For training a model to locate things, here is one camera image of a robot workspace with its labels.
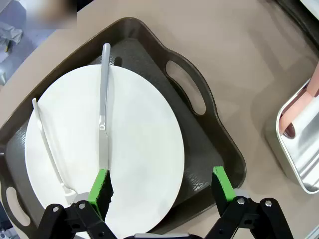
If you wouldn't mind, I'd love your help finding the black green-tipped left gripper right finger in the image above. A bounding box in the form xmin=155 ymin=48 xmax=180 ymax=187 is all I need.
xmin=204 ymin=166 xmax=294 ymax=239

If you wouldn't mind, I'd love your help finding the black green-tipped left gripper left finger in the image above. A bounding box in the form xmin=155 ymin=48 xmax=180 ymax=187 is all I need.
xmin=36 ymin=168 xmax=116 ymax=239

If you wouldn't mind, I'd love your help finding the white round dinner plate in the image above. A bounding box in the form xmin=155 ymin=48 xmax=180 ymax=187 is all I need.
xmin=24 ymin=64 xmax=185 ymax=239

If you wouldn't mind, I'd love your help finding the silver fork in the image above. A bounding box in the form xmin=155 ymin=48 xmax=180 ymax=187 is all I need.
xmin=31 ymin=98 xmax=78 ymax=204

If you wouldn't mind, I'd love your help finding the rectangular stainless steel container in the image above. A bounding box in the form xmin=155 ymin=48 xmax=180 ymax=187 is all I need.
xmin=264 ymin=78 xmax=319 ymax=195

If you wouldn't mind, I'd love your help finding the silver table knife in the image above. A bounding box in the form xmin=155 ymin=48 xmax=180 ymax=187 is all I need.
xmin=98 ymin=42 xmax=112 ymax=172

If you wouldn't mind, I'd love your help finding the dark brown serving tray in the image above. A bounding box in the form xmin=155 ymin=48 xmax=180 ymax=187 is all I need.
xmin=0 ymin=16 xmax=248 ymax=231

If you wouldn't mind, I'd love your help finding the crumpled grey plastic bag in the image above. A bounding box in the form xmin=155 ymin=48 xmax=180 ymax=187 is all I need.
xmin=0 ymin=21 xmax=23 ymax=53

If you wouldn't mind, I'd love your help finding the person in white shirt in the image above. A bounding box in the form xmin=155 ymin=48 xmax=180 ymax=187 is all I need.
xmin=26 ymin=0 xmax=78 ymax=30

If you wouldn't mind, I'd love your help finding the pink handled lint roller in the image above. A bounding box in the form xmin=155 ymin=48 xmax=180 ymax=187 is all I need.
xmin=280 ymin=62 xmax=319 ymax=139

